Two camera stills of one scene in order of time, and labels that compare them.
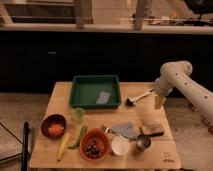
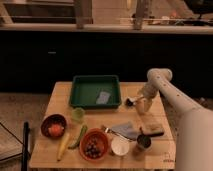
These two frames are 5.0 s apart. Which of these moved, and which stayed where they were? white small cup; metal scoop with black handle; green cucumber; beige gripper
Moved: beige gripper
Stayed: green cucumber; white small cup; metal scoop with black handle
